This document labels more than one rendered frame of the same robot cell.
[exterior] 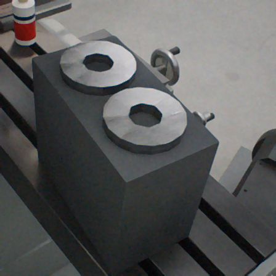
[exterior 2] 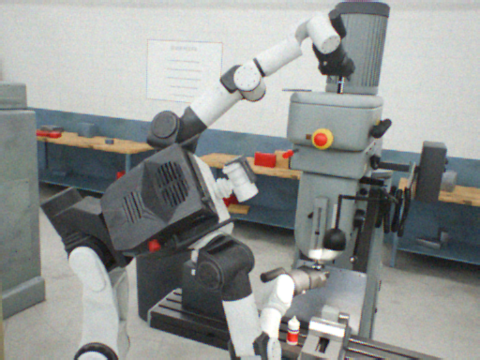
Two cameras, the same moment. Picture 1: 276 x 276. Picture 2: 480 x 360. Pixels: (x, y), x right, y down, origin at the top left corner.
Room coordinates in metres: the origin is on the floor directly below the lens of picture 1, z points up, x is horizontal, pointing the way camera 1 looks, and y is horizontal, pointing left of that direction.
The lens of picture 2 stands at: (2.03, -0.58, 1.92)
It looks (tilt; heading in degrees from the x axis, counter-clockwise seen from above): 14 degrees down; 157
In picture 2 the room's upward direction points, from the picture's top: 4 degrees clockwise
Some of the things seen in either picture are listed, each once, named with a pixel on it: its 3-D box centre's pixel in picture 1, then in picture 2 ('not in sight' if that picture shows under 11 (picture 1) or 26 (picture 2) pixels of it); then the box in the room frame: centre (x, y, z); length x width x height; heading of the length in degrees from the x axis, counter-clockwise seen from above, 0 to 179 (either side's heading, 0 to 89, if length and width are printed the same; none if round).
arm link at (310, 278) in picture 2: not in sight; (302, 280); (0.78, 0.24, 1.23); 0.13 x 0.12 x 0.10; 21
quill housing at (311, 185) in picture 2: not in sight; (325, 212); (0.74, 0.33, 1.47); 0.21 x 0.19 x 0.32; 46
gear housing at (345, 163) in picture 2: not in sight; (335, 153); (0.72, 0.36, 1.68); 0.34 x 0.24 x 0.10; 136
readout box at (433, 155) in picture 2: not in sight; (431, 171); (0.76, 0.77, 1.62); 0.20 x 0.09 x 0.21; 136
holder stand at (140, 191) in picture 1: (114, 148); (211, 284); (0.41, 0.03, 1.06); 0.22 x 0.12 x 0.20; 39
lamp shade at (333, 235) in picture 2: not in sight; (335, 237); (0.92, 0.25, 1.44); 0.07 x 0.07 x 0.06
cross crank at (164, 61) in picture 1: (155, 71); not in sight; (1.11, -0.02, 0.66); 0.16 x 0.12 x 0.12; 136
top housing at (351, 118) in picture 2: not in sight; (337, 117); (0.74, 0.34, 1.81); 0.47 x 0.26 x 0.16; 136
